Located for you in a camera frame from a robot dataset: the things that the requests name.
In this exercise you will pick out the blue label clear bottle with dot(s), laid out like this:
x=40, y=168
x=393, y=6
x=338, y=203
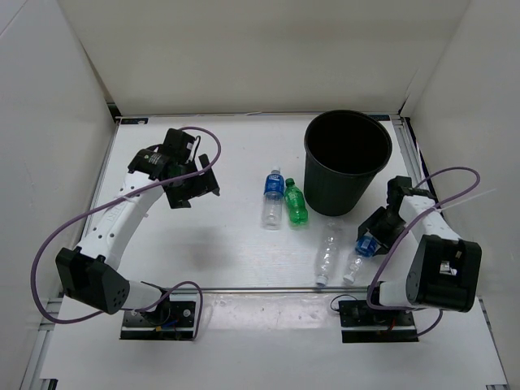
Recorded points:
x=273, y=196

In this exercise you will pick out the aluminium frame rail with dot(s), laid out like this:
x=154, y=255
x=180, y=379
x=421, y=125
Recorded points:
x=288, y=290

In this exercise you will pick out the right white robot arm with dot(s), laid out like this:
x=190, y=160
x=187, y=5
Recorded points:
x=444, y=272

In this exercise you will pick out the small blue label bottle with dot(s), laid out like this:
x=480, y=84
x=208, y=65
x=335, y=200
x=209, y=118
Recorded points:
x=359, y=256

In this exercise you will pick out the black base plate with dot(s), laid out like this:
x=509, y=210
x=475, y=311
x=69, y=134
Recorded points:
x=174, y=320
x=362, y=325

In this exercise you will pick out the clear plastic bottle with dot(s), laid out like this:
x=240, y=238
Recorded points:
x=328, y=251

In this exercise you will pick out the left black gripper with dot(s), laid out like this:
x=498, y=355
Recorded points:
x=179, y=198

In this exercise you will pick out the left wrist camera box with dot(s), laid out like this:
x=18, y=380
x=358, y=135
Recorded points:
x=178, y=143

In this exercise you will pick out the green plastic bottle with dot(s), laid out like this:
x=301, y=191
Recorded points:
x=295, y=202

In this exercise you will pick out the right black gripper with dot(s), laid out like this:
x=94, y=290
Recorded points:
x=371, y=223

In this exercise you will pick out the black plastic waste bin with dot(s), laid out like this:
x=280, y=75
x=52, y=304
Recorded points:
x=344, y=151

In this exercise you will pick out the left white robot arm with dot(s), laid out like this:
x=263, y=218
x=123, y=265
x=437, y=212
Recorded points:
x=89, y=272

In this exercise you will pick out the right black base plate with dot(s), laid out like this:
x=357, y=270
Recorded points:
x=362, y=325

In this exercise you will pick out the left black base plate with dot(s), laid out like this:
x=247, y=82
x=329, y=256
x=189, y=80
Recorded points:
x=174, y=320

